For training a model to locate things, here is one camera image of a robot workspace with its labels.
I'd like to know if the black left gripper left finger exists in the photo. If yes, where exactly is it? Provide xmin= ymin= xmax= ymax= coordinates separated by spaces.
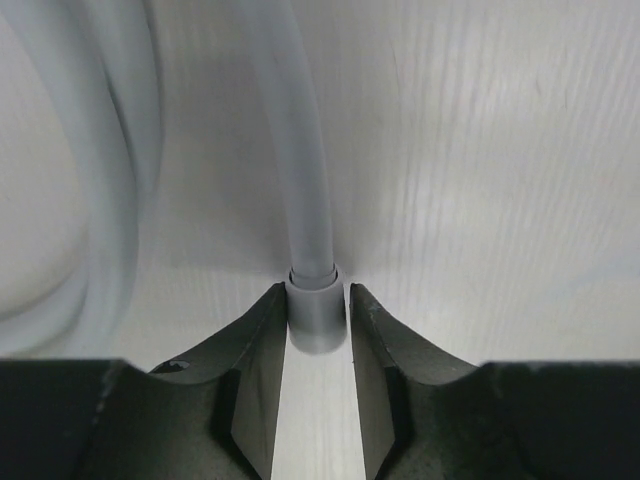
xmin=1 ymin=283 xmax=287 ymax=479

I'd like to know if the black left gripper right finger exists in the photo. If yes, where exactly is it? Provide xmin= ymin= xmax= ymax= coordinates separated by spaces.
xmin=350 ymin=284 xmax=639 ymax=479

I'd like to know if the white hose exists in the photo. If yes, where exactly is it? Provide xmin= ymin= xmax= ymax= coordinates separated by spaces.
xmin=0 ymin=0 xmax=347 ymax=356

